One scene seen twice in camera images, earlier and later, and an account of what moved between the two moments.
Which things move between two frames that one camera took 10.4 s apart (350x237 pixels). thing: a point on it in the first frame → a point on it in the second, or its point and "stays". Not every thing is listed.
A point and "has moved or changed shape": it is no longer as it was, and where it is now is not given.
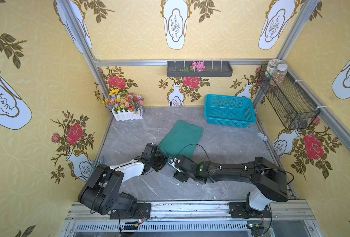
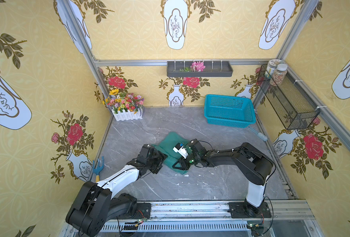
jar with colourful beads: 279,75 stays
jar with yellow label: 272,65 stays
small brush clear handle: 260,135 stays
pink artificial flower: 197,66 stays
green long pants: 182,139 has moved or changed shape
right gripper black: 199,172 → 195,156
